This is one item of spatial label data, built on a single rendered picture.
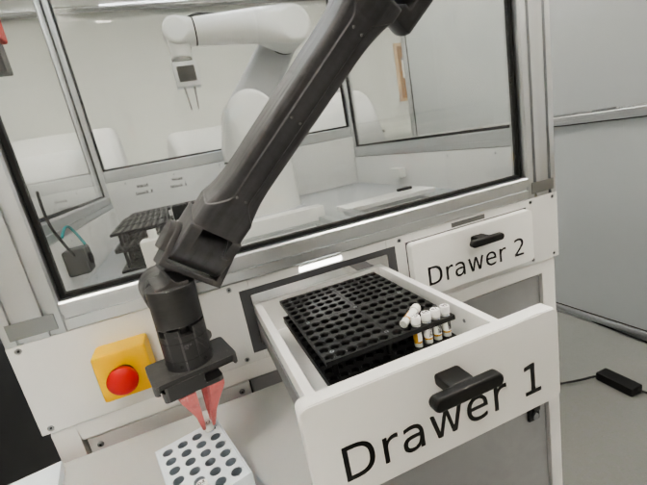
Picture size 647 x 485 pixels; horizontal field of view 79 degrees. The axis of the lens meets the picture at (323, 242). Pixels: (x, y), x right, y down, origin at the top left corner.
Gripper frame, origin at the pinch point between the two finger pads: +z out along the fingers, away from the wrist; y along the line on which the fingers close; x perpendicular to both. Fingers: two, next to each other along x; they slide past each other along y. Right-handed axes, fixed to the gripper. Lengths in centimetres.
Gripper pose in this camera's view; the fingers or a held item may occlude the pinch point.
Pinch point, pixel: (206, 420)
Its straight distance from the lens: 59.2
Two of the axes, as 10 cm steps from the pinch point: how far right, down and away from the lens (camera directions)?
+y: -8.3, 2.7, -4.9
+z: 1.6, 9.5, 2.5
